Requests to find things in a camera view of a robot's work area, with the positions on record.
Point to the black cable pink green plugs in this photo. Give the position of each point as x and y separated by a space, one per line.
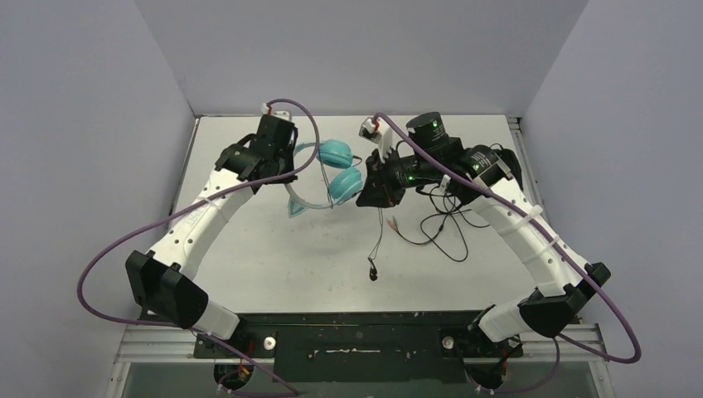
447 212

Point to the teal cat ear headphones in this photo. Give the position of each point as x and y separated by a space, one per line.
342 188

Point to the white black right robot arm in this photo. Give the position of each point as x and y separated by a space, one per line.
488 181

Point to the black over-ear headset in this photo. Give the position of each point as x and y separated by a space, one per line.
510 159

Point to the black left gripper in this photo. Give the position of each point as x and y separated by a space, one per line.
288 173

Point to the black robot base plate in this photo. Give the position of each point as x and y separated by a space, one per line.
373 347

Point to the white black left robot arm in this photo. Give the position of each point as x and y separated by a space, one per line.
162 279

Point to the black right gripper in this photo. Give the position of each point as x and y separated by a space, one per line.
379 179

